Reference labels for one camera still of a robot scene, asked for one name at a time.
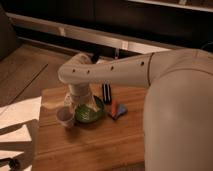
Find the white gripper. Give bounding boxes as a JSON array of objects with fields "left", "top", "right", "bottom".
[{"left": 64, "top": 84, "right": 101, "bottom": 112}]

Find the green ceramic bowl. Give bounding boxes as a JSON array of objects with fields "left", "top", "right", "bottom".
[{"left": 75, "top": 97, "right": 104, "bottom": 123}]

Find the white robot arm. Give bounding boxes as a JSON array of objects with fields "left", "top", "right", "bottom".
[{"left": 58, "top": 49, "right": 213, "bottom": 171}]

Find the white paper cup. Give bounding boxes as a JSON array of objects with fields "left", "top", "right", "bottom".
[{"left": 56, "top": 106, "right": 75, "bottom": 129}]

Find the orange and blue object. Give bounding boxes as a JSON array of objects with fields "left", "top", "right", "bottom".
[{"left": 109, "top": 101, "right": 128, "bottom": 120}]

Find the metal shelf rail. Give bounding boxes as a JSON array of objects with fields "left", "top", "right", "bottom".
[{"left": 6, "top": 13, "right": 169, "bottom": 54}]

